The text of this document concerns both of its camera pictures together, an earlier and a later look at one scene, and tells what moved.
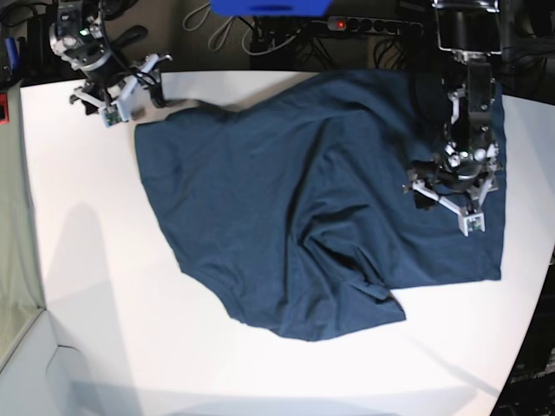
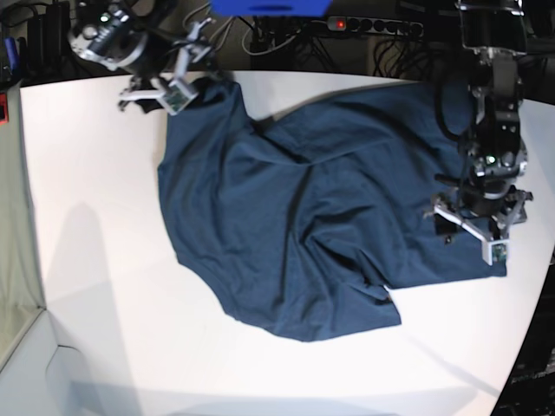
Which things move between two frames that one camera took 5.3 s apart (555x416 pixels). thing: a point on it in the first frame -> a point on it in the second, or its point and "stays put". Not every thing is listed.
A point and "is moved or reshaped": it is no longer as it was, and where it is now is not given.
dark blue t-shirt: x=291 y=209 is moved or reshaped
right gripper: x=462 y=178 -> x=511 y=211
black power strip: x=367 y=24 stays put
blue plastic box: x=270 y=8 stays put
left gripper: x=111 y=79 -> x=194 y=49
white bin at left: x=22 y=301 stays put
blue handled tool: x=12 y=51 stays put
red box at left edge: x=4 y=118 stays put
